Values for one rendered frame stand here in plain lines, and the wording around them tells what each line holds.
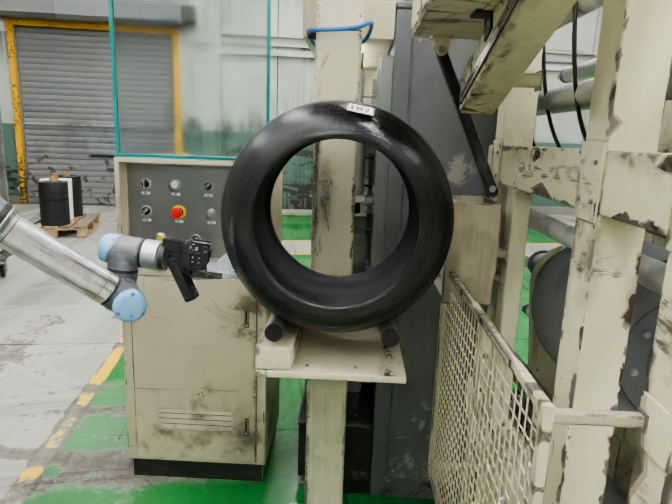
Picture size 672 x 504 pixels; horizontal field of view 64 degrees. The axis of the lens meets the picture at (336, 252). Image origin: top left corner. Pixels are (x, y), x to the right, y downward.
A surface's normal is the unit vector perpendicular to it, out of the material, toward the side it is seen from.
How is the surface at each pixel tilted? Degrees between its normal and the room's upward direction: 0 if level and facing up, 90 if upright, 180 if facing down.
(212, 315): 90
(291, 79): 90
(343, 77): 90
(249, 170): 85
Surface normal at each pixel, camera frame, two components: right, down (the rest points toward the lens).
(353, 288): -0.07, 0.03
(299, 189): 0.11, 0.21
